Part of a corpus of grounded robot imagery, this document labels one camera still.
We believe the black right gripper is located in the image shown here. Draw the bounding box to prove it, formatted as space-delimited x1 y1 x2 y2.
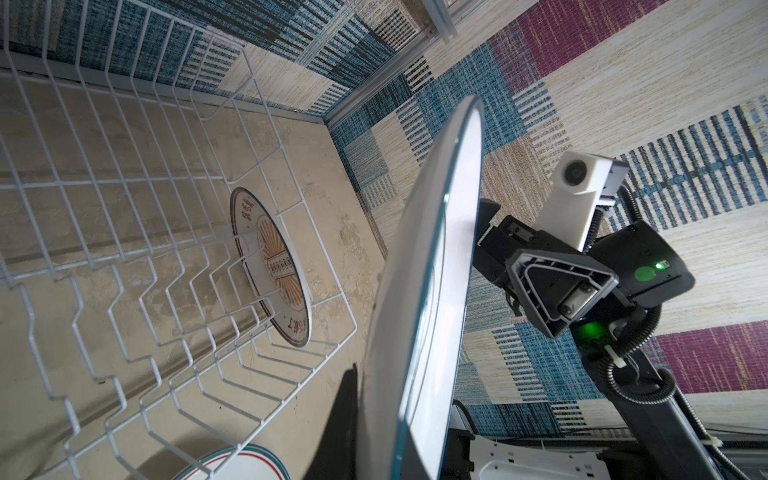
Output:
473 199 618 339

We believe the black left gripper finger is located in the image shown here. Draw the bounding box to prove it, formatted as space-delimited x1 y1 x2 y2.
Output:
304 364 359 480

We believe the white round plate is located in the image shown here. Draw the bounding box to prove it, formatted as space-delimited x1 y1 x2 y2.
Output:
198 444 290 480
355 95 484 479
230 187 312 348

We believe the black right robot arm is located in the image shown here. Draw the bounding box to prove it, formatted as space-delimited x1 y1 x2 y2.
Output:
473 188 731 479

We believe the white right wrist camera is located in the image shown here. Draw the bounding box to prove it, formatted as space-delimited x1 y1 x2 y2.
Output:
533 151 630 251

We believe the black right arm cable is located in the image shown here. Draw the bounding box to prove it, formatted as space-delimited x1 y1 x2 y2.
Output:
581 185 751 480

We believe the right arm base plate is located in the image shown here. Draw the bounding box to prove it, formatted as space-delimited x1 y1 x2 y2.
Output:
439 405 610 479

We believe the white wire dish rack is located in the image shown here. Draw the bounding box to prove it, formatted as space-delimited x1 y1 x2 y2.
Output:
1 1 357 479

